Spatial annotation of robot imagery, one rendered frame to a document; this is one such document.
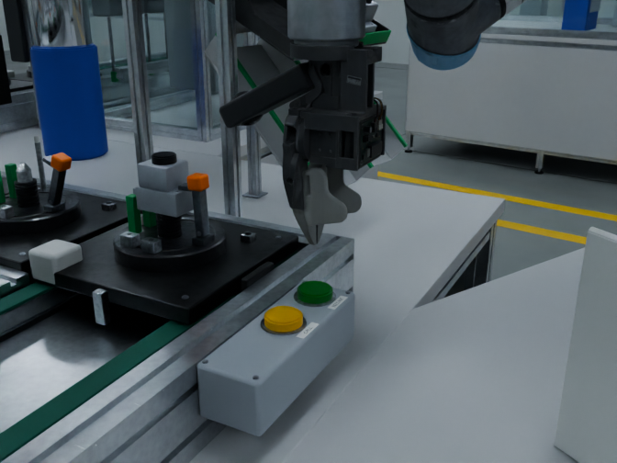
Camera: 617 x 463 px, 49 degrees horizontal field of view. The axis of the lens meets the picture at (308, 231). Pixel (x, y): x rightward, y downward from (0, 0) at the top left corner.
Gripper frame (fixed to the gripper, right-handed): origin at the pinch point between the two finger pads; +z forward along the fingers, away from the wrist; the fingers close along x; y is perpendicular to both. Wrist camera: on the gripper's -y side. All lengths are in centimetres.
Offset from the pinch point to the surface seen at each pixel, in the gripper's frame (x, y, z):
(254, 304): -4.8, -4.2, 7.7
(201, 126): 87, -80, 13
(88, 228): 2.2, -35.6, 6.6
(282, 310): -6.4, 0.3, 6.5
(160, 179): -0.7, -19.6, -3.4
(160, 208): -0.7, -20.0, 0.3
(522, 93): 408, -56, 51
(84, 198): 11.4, -45.6, 6.5
